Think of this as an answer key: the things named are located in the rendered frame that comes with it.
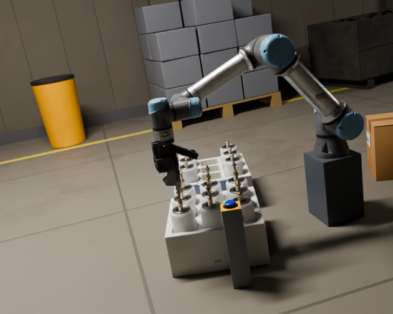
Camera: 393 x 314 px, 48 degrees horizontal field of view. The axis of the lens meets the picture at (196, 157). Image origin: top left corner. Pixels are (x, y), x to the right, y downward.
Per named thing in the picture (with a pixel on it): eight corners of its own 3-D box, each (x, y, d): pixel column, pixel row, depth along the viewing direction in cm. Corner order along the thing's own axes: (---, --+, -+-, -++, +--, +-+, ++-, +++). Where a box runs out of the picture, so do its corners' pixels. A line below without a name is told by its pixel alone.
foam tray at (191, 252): (257, 220, 211) (253, 185, 206) (270, 264, 174) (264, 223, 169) (177, 232, 213) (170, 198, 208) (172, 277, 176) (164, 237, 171)
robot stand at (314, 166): (342, 202, 215) (338, 144, 206) (364, 217, 198) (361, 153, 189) (308, 212, 211) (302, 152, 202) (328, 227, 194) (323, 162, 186)
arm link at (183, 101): (195, 93, 172) (168, 98, 170) (201, 97, 161) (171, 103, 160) (198, 113, 174) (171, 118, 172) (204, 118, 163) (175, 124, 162)
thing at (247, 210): (230, 242, 182) (224, 201, 177) (249, 233, 186) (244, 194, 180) (242, 250, 174) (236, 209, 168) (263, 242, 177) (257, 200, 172)
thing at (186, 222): (184, 242, 187) (178, 204, 182) (204, 245, 182) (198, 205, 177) (173, 254, 180) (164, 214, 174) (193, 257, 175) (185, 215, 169)
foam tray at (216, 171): (246, 181, 262) (241, 152, 257) (256, 208, 225) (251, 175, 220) (180, 192, 263) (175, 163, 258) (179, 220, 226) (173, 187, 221)
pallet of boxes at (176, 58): (249, 96, 515) (236, -7, 482) (282, 104, 445) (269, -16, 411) (154, 118, 485) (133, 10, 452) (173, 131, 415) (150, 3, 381)
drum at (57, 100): (87, 134, 461) (72, 72, 442) (92, 142, 423) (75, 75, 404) (47, 143, 450) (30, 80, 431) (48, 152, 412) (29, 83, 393)
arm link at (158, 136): (169, 124, 170) (174, 128, 162) (171, 136, 171) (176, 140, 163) (150, 128, 168) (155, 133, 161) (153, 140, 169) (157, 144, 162)
